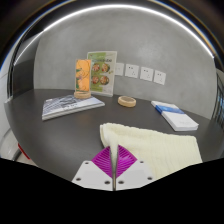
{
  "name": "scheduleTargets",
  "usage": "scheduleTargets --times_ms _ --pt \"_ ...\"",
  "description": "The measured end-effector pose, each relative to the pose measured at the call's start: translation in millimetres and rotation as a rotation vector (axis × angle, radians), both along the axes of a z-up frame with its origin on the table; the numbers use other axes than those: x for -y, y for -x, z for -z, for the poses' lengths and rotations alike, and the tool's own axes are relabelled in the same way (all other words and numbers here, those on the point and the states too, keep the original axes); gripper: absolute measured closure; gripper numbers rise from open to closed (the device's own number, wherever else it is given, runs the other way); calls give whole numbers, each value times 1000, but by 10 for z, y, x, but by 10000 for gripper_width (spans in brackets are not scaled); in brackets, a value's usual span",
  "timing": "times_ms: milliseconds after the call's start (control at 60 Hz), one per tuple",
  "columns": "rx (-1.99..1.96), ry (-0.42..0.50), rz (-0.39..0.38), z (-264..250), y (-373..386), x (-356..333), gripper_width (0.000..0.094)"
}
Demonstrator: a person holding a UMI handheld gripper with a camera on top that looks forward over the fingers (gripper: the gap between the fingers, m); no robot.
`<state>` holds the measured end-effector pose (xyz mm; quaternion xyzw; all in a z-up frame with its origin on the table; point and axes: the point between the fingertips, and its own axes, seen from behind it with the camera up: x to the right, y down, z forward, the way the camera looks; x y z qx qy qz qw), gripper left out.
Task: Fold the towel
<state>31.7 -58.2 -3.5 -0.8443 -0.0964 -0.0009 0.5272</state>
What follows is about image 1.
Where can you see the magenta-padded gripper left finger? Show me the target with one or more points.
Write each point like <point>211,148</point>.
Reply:
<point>93,175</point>

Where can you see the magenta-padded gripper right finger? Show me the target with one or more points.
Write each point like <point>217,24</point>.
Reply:
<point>135,173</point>

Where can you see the cream terry towel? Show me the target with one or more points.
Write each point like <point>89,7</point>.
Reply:
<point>160,148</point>

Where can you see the white and blue booklet stack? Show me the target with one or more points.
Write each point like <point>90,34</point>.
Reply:
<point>176,118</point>

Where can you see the round wooden coaster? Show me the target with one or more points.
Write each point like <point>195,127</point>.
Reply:
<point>127,101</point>

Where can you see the grey magazine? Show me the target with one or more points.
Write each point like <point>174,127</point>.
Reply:
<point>70,106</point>

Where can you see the orange card in wooden stand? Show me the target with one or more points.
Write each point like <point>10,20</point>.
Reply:
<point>82,76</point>

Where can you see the green menu sign stand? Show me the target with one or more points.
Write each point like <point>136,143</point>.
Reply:
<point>104,71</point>

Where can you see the ceiling LED light strip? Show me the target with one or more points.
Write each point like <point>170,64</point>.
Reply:
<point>110,6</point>

